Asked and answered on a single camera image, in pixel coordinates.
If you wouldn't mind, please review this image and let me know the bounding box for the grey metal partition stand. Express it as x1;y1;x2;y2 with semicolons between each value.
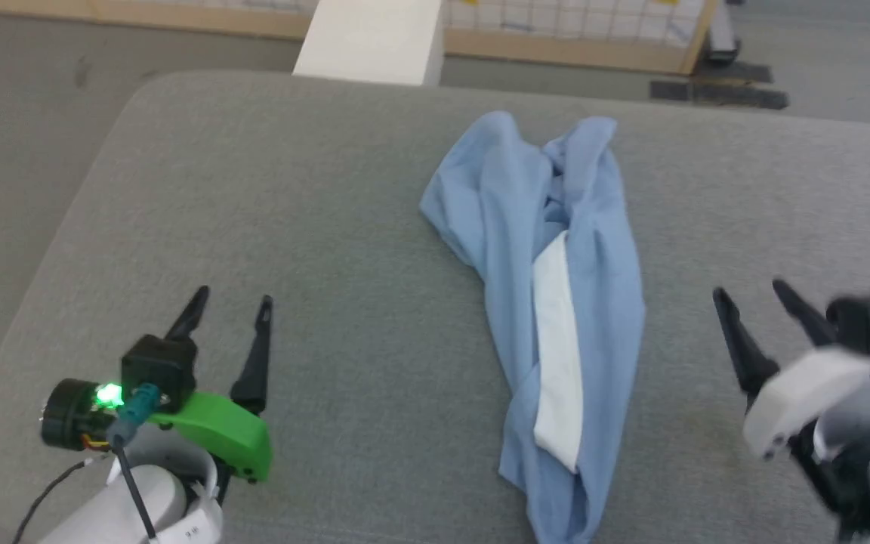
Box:
696;0;742;65

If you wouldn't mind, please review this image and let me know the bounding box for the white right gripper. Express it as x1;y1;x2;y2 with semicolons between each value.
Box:
713;280;870;462

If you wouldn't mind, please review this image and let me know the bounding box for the white rectangular box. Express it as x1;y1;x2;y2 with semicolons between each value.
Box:
293;0;445;86

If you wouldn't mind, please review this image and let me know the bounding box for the grey fabric bed surface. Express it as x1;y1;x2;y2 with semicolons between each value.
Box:
0;70;870;544

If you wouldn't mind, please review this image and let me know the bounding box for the light blue garment white lining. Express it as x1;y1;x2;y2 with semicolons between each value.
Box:
418;111;647;544

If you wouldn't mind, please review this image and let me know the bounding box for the lemon print grid partition panel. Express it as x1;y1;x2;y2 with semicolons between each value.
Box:
0;0;719;75

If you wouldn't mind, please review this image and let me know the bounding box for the black cylinder with green light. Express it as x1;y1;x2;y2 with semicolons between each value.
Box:
41;378;120;452

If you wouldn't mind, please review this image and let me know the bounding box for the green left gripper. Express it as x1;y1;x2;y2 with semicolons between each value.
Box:
150;286;275;484

